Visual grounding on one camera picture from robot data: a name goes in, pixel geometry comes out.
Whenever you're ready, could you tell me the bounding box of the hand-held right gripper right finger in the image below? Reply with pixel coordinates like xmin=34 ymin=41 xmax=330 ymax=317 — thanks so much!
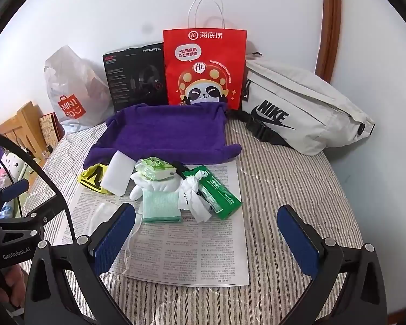
xmin=276 ymin=205 xmax=388 ymax=325

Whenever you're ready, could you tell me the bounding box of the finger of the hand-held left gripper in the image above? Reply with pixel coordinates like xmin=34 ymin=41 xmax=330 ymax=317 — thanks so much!
xmin=0 ymin=178 xmax=31 ymax=210
xmin=0 ymin=205 xmax=58 ymax=231

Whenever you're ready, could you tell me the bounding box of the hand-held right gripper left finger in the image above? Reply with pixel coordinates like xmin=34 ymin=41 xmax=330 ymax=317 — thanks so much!
xmin=24 ymin=203 xmax=146 ymax=325

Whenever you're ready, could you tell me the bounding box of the white foam net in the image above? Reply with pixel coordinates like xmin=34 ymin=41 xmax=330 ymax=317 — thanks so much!
xmin=86 ymin=201 xmax=139 ymax=275

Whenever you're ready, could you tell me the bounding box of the mint green wipes packet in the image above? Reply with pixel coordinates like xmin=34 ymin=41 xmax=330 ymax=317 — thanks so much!
xmin=142 ymin=190 xmax=183 ymax=224

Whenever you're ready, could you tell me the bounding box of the yellow black packet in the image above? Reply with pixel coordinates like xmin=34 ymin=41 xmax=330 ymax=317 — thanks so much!
xmin=78 ymin=163 xmax=116 ymax=195

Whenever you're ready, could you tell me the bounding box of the white sponge block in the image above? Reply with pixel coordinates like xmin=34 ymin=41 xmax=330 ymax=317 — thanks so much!
xmin=100 ymin=150 xmax=137 ymax=197

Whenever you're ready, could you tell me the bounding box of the green tissue pack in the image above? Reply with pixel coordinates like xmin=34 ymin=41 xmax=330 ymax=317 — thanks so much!
xmin=135 ymin=157 xmax=177 ymax=181

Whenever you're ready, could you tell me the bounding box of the black strap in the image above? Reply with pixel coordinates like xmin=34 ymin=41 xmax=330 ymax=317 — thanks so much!
xmin=172 ymin=162 xmax=191 ymax=179

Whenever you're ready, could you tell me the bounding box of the purple towel tray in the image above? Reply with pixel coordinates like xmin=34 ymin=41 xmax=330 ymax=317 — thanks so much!
xmin=84 ymin=103 xmax=242 ymax=171

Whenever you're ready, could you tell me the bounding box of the person's left hand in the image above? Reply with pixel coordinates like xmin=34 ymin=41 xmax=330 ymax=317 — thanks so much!
xmin=0 ymin=264 xmax=28 ymax=312

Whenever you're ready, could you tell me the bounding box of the striped mattress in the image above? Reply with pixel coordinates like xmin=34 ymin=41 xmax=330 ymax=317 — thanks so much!
xmin=20 ymin=108 xmax=369 ymax=325

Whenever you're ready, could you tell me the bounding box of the patterned cardboard box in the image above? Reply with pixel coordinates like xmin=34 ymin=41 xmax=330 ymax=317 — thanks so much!
xmin=39 ymin=112 xmax=66 ymax=150

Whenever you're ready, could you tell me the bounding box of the newspaper sheet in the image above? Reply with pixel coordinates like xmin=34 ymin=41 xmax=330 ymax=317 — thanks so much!
xmin=68 ymin=162 xmax=251 ymax=288

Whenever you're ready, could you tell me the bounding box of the white plastic shopping bag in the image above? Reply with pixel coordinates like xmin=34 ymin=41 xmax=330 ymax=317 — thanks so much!
xmin=44 ymin=45 xmax=115 ymax=134

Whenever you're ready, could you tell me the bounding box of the white waist bag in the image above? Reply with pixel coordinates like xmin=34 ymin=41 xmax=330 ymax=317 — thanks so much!
xmin=240 ymin=53 xmax=376 ymax=156

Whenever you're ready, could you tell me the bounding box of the black headphone box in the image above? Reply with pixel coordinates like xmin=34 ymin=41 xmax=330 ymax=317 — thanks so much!
xmin=102 ymin=43 xmax=167 ymax=113

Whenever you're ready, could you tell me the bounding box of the red paper bag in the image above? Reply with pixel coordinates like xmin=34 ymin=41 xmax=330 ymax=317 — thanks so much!
xmin=163 ymin=0 xmax=248 ymax=111

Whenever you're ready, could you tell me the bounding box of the thin black cable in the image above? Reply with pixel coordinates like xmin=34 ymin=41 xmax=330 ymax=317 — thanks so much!
xmin=0 ymin=148 xmax=24 ymax=217

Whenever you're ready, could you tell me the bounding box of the thick black cable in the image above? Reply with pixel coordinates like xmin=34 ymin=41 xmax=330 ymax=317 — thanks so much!
xmin=0 ymin=128 xmax=76 ymax=244

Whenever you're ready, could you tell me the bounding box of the wooden door frame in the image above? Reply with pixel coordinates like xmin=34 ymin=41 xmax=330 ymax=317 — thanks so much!
xmin=315 ymin=0 xmax=342 ymax=83

